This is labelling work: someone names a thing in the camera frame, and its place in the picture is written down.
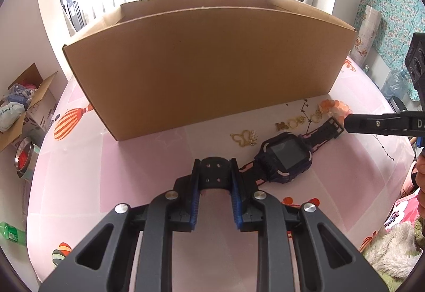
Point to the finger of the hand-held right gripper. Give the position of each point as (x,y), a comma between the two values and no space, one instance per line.
(372,122)

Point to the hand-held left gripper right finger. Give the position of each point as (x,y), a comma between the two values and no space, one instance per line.
(236,199)

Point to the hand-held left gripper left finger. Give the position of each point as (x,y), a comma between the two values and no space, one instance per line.
(195,192)

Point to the white ladder charm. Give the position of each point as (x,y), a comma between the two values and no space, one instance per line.
(319,112)
(254,137)

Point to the gold butterfly outline pendant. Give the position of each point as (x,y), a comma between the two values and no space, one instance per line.
(239,138)

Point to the black smartwatch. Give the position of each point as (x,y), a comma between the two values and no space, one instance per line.
(285,156)

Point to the gold flower charm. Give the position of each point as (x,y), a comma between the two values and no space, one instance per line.
(300,118)

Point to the large cardboard box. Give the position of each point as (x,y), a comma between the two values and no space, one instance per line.
(199,73)

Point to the person's right hand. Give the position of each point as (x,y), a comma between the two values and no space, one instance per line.
(421,166)

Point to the clear water bottle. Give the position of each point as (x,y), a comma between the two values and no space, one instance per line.
(393,84)

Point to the teal floral cloth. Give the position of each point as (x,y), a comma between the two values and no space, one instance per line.
(388,10)

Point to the patterned paper roll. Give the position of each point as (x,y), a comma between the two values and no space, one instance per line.
(365,33)

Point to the pink slipper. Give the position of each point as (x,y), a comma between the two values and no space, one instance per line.
(411,179)

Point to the pink flower bag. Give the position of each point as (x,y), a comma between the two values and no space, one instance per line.
(403,212)

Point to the pink printed tablecloth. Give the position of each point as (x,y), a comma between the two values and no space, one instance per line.
(99,179)

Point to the fluffy white green blanket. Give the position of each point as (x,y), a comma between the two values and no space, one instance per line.
(395,245)

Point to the steel bowl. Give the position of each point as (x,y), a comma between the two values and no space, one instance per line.
(26,157)

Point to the small open cardboard box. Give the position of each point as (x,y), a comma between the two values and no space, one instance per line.
(40,103)

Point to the green plastic bottle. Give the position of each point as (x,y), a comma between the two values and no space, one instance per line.
(10,231)

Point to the white printed plastic bag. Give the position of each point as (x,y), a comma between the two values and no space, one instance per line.
(10,116)

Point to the black metal rack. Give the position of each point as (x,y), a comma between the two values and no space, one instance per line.
(71,15)

